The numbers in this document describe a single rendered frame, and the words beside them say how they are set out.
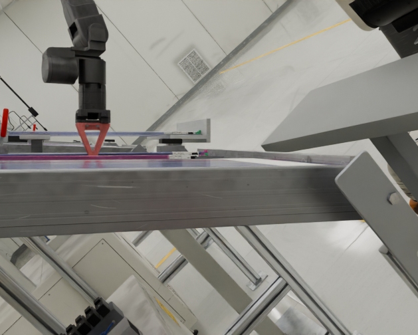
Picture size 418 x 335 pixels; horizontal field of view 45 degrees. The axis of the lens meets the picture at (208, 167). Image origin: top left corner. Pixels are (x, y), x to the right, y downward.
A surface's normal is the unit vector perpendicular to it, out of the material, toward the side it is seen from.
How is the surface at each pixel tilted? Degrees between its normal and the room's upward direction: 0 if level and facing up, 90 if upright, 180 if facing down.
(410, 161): 90
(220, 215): 90
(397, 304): 0
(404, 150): 90
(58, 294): 90
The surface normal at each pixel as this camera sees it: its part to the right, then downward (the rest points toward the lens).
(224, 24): 0.29, 0.05
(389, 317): -0.65, -0.72
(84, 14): 0.48, -0.08
